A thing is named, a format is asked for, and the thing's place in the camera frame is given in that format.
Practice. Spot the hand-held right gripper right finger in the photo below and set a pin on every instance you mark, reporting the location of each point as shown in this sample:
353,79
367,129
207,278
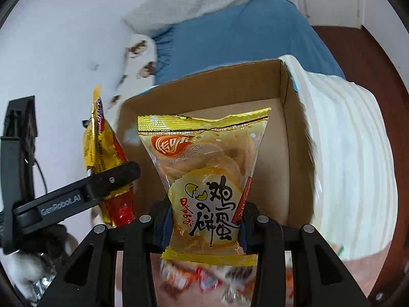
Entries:
244,233

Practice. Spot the bear print pillow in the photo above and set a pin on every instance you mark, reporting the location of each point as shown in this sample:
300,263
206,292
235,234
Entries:
140,60

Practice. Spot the small red white packet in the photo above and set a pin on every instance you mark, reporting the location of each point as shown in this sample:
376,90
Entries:
207,281

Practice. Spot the cardboard box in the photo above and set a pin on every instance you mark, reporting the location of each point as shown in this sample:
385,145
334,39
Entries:
278,166

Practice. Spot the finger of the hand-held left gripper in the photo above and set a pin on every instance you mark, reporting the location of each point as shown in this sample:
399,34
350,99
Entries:
118,176

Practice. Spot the orange red snack packet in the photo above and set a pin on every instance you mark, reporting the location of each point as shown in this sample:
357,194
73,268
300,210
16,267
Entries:
177,276

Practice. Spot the blue bed sheet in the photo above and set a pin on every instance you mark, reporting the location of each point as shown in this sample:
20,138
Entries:
242,32

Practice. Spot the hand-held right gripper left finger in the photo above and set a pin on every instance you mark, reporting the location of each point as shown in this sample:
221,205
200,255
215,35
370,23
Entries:
166,230

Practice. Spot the white door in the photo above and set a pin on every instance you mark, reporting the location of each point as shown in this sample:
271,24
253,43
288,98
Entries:
332,0

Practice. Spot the yellow egg cookie packet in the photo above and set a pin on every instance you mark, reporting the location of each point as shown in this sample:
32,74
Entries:
204,153

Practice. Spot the yellow red snack packet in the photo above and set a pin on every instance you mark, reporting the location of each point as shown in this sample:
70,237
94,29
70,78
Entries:
96,140

